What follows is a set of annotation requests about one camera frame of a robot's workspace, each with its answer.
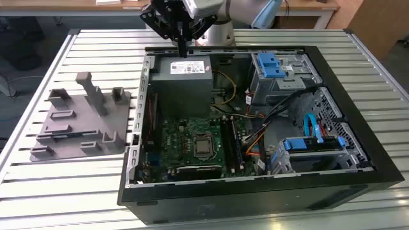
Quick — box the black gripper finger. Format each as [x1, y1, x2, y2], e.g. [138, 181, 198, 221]
[139, 6, 183, 58]
[182, 14, 218, 58]

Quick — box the black RAM slot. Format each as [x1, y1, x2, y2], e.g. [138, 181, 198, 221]
[219, 116, 237, 173]

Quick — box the pale blue teach pendant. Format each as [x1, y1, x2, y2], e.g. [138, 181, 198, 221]
[250, 0, 283, 29]

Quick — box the grey power supply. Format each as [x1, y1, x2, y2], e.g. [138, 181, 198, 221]
[149, 56, 214, 119]

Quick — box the blue disk carrier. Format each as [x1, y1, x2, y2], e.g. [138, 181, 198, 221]
[257, 52, 286, 79]
[282, 136, 346, 153]

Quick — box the wooden desk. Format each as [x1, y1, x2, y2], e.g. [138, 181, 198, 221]
[0, 0, 341, 29]

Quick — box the metal disk bay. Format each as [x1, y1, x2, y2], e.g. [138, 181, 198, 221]
[267, 138, 367, 174]
[250, 52, 322, 106]

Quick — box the green motherboard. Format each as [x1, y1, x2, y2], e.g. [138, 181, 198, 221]
[137, 115, 266, 183]

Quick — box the grey parts rack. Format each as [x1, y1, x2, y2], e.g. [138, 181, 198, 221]
[29, 71, 133, 163]

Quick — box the silver CPU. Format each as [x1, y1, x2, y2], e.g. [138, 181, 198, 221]
[194, 139, 213, 154]

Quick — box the CPU socket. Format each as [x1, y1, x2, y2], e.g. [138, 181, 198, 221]
[190, 133, 217, 161]

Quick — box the black graphics card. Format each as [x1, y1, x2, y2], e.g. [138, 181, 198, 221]
[173, 164, 223, 182]

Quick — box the wooden cabinet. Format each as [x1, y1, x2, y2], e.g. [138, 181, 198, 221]
[346, 0, 409, 60]

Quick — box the black PC case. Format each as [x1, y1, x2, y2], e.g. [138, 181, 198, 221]
[117, 45, 405, 226]

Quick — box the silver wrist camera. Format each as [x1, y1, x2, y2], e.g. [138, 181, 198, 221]
[182, 0, 225, 19]

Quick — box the black cable bundle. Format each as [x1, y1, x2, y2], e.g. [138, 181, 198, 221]
[261, 86, 321, 127]

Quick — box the orange wire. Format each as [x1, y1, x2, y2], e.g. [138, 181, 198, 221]
[245, 138, 266, 157]

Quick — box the blue flat data wire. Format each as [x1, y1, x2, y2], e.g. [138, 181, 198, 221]
[302, 112, 325, 144]

